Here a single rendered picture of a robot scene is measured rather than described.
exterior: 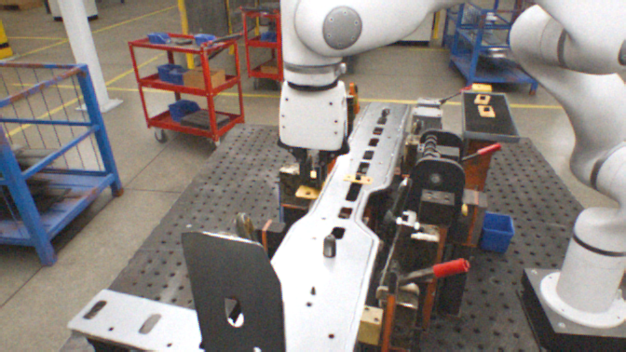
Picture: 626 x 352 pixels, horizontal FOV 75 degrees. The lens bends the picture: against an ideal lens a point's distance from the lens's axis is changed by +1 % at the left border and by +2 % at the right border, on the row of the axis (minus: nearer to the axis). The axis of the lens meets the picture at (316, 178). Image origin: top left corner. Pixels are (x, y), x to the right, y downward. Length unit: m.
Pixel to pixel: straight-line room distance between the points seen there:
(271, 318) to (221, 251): 0.10
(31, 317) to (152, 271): 1.21
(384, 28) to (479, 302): 0.97
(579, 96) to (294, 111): 0.53
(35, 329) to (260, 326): 2.03
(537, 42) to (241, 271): 0.62
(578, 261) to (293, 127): 0.80
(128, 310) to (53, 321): 1.59
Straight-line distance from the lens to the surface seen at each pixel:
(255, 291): 0.47
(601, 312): 1.26
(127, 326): 0.86
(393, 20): 0.52
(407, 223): 0.67
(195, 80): 3.52
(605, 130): 0.93
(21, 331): 2.50
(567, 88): 0.89
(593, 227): 1.11
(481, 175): 1.38
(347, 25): 0.49
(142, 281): 1.40
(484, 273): 1.42
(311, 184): 0.68
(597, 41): 0.74
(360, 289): 0.85
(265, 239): 1.03
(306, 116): 0.61
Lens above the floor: 1.60
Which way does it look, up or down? 30 degrees down
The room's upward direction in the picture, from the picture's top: straight up
